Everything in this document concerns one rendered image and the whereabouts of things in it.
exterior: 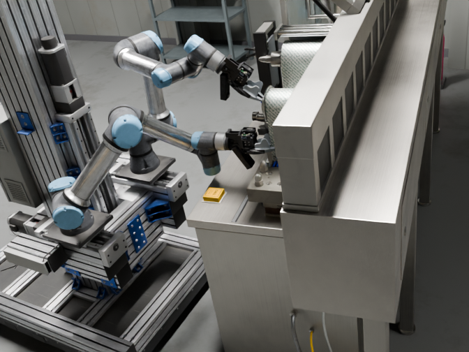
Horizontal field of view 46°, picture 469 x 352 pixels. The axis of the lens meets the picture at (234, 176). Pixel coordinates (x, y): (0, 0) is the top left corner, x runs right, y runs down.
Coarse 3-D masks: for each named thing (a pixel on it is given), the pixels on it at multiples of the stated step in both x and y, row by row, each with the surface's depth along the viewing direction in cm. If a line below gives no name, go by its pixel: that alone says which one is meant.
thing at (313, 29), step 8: (280, 24) 228; (296, 24) 225; (304, 24) 224; (312, 24) 223; (320, 24) 221; (328, 24) 220; (280, 32) 221; (288, 32) 220; (296, 32) 219; (304, 32) 218; (312, 32) 217; (320, 32) 216; (328, 32) 215
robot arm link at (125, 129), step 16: (112, 112) 214; (128, 112) 211; (112, 128) 206; (128, 128) 206; (112, 144) 208; (128, 144) 209; (96, 160) 212; (112, 160) 213; (80, 176) 215; (96, 176) 214; (64, 192) 217; (80, 192) 215; (64, 208) 214; (80, 208) 217; (64, 224) 217; (80, 224) 219
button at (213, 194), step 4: (212, 188) 230; (216, 188) 230; (208, 192) 228; (212, 192) 228; (216, 192) 227; (220, 192) 227; (224, 192) 229; (204, 196) 226; (208, 196) 226; (212, 196) 225; (216, 196) 225; (220, 196) 225; (204, 200) 227; (208, 200) 226; (212, 200) 226; (216, 200) 225
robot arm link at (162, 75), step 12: (120, 48) 236; (132, 48) 240; (120, 60) 234; (132, 60) 228; (144, 60) 223; (144, 72) 222; (156, 72) 211; (168, 72) 212; (180, 72) 214; (156, 84) 214; (168, 84) 213
